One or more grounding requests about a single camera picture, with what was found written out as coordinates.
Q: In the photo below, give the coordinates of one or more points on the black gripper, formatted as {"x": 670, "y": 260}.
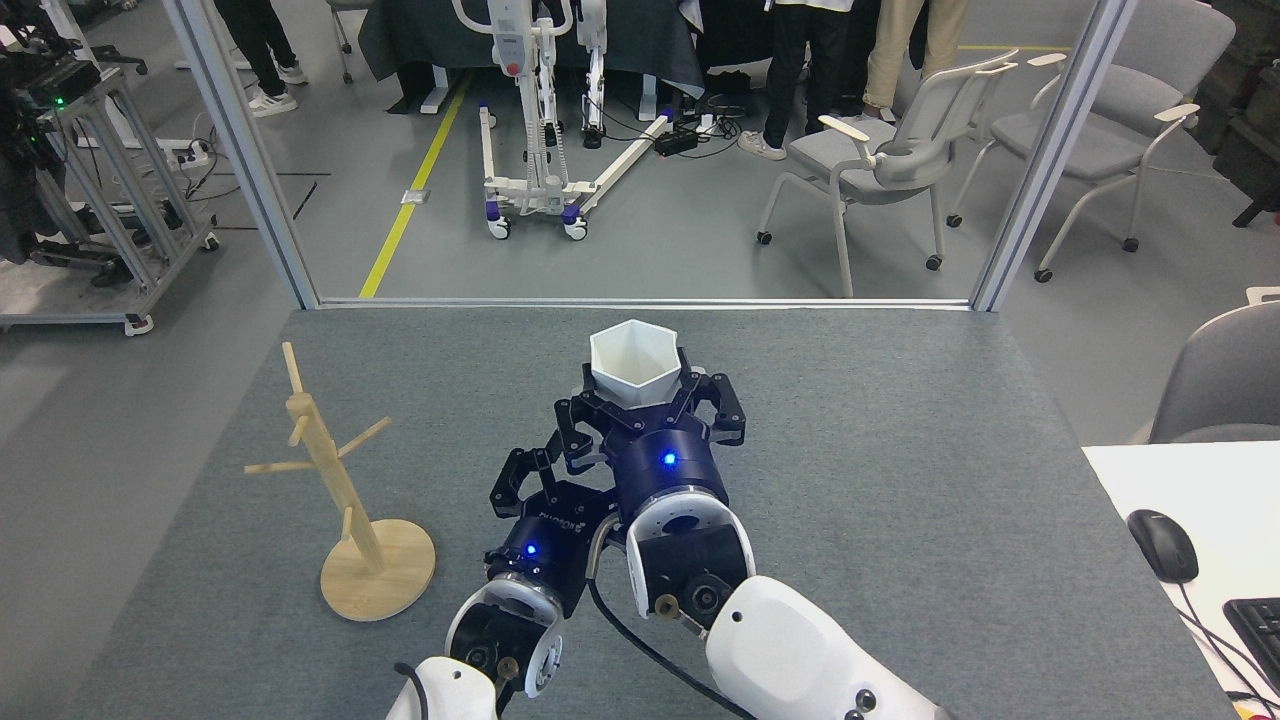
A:
{"x": 545, "y": 545}
{"x": 665, "y": 465}

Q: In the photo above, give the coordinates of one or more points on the white hexagonal cup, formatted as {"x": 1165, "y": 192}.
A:
{"x": 635, "y": 365}

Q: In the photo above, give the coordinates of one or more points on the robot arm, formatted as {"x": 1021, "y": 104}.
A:
{"x": 500, "y": 630}
{"x": 790, "y": 650}

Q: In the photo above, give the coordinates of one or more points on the wooden cup rack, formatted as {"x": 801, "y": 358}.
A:
{"x": 335, "y": 480}

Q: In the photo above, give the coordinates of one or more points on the white stand on wheels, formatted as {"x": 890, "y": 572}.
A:
{"x": 545, "y": 190}

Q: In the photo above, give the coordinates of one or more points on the black power strip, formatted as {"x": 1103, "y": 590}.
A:
{"x": 677, "y": 142}

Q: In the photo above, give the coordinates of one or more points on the metal floor outlet plate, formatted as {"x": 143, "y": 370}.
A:
{"x": 415, "y": 196}

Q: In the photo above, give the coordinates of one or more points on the grey chair with white armrests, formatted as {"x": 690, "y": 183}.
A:
{"x": 880, "y": 160}

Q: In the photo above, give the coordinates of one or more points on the person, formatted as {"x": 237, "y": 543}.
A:
{"x": 800, "y": 60}
{"x": 900, "y": 50}
{"x": 255, "y": 40}

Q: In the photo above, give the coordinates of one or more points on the table with dark cloth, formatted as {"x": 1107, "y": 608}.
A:
{"x": 430, "y": 35}

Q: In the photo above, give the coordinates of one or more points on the white power strip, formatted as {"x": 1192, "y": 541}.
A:
{"x": 190, "y": 153}

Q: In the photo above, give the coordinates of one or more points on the metal equipment cart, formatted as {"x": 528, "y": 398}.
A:
{"x": 140, "y": 200}

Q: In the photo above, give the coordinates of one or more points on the grey chair with padded backrest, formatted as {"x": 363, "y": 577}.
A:
{"x": 1080, "y": 140}

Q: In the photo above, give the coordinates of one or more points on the black computer mouse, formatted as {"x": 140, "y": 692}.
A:
{"x": 1163, "y": 545}

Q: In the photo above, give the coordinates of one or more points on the grey shell chair back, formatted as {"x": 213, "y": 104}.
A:
{"x": 1225, "y": 380}

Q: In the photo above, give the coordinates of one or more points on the black box with green light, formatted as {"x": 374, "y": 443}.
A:
{"x": 62, "y": 85}

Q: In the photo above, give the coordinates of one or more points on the black keyboard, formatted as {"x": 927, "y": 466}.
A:
{"x": 1260, "y": 635}

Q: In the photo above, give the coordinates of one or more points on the silver frame rail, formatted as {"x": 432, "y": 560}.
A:
{"x": 640, "y": 303}

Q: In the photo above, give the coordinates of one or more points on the silver frame post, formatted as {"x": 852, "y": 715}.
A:
{"x": 1050, "y": 160}
{"x": 245, "y": 150}

